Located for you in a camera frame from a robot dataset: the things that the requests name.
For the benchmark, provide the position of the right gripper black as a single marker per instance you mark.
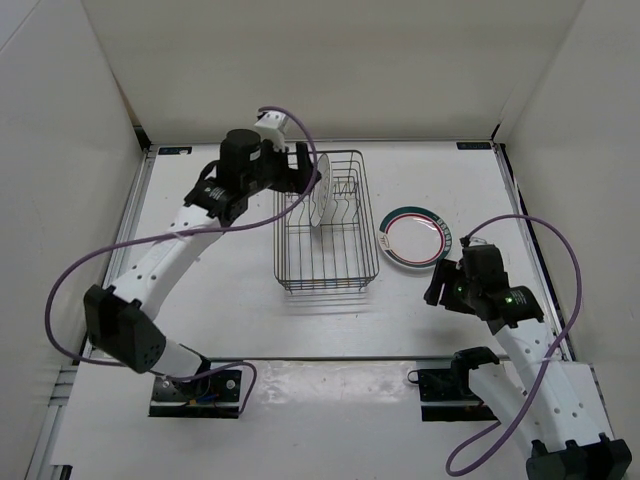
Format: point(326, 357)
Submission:
point(440, 274)

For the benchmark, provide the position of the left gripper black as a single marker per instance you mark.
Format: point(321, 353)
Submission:
point(291, 178)

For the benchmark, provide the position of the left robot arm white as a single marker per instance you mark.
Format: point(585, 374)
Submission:
point(120, 318)

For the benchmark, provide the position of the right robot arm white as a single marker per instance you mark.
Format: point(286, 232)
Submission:
point(543, 411)

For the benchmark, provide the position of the white plate in rack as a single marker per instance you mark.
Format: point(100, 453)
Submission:
point(319, 198)

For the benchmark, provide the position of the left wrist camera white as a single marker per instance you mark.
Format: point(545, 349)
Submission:
point(271, 126)

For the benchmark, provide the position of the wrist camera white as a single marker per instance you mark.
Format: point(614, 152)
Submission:
point(475, 244)
point(271, 126)

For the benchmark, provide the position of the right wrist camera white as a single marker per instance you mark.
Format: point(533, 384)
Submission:
point(475, 244)

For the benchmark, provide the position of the wire dish rack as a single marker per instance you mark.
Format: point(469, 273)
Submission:
point(339, 255)

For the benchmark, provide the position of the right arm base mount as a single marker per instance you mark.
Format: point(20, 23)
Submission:
point(443, 385)

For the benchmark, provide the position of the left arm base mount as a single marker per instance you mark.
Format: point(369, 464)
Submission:
point(217, 397)

